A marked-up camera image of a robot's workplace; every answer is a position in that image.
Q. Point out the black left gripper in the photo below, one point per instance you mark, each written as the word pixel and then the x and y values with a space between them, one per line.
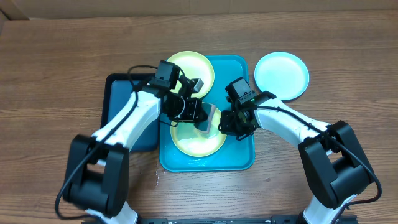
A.
pixel 195 108

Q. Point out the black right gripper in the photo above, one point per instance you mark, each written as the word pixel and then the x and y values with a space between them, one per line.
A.
pixel 226 125

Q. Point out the brown sponge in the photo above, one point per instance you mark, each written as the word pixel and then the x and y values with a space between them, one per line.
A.
pixel 205 125

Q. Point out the yellow plate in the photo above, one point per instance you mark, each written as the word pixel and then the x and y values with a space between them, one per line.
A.
pixel 195 65
pixel 191 141

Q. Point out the light blue plate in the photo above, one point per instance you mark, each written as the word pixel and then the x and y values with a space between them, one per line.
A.
pixel 283 74

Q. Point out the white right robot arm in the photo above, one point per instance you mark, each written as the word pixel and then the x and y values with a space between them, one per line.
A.
pixel 334 162

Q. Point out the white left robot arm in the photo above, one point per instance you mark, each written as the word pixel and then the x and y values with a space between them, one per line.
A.
pixel 97 174

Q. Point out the blue plastic tray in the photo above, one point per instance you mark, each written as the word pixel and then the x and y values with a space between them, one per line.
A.
pixel 233 154

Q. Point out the black tray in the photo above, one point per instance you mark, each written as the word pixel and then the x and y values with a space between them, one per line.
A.
pixel 117 92

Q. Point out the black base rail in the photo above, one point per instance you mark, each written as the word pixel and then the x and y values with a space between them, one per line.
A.
pixel 276 219

